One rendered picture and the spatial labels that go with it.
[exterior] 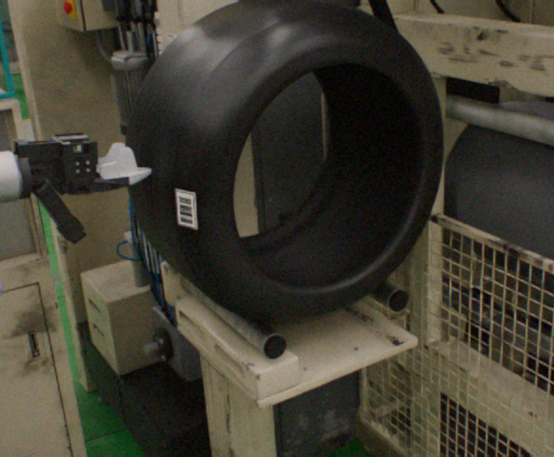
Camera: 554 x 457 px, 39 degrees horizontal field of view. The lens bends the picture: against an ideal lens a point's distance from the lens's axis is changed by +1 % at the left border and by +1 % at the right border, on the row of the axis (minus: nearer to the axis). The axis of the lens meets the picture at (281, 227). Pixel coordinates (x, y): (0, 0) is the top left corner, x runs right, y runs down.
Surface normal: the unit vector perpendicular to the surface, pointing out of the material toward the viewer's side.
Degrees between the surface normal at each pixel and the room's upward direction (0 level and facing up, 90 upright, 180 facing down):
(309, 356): 0
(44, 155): 90
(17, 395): 90
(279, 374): 90
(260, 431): 90
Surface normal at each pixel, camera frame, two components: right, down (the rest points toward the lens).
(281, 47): 0.08, -0.37
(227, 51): -0.37, -0.52
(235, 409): 0.52, 0.30
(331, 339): -0.06, -0.92
